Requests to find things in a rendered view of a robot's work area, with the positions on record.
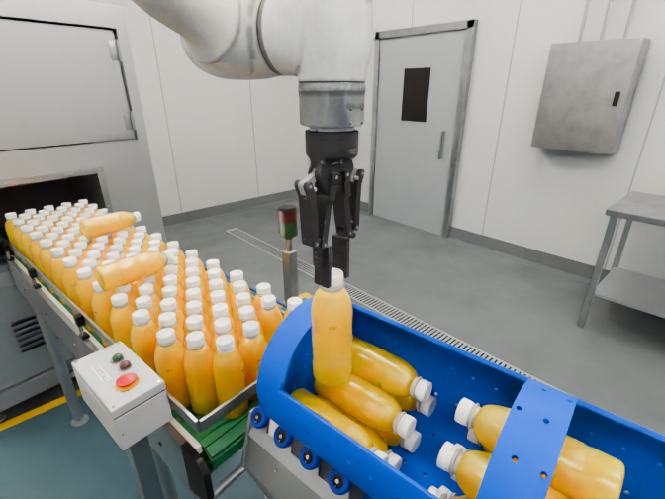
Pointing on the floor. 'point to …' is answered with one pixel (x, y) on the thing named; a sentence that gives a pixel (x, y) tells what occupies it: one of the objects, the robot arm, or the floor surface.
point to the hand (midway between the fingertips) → (332, 260)
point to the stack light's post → (290, 274)
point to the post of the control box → (144, 469)
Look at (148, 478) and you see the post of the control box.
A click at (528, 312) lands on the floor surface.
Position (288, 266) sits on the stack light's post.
